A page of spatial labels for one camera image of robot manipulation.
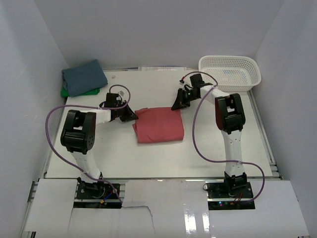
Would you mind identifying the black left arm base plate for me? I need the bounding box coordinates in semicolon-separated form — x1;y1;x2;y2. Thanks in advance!
73;183;122;209

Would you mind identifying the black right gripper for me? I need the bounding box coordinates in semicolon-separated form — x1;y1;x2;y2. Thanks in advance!
172;88;199;111

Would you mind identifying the folded blue t shirt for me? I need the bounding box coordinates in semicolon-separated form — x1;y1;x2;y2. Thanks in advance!
62;59;108;93

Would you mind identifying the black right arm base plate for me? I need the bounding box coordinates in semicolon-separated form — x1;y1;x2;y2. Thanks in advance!
203;182;256;211

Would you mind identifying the white perforated plastic basket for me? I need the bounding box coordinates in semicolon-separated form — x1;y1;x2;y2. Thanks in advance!
198;56;262;92

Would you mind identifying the red t shirt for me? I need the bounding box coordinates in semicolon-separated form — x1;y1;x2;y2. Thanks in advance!
133;107;184;144

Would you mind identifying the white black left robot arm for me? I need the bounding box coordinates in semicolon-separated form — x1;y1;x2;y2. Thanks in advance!
60;93;138;198

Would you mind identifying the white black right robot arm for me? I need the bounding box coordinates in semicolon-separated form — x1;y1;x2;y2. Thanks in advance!
171;71;247;198

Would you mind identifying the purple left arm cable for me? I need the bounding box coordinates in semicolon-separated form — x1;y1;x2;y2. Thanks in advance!
45;84;132;204

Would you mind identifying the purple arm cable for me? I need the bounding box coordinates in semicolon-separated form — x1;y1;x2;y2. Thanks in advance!
179;71;266;205
45;84;132;204

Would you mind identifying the folded green t shirt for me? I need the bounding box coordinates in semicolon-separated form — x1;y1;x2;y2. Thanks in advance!
60;87;101;98

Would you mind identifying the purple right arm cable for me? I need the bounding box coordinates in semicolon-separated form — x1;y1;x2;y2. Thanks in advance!
179;71;266;205

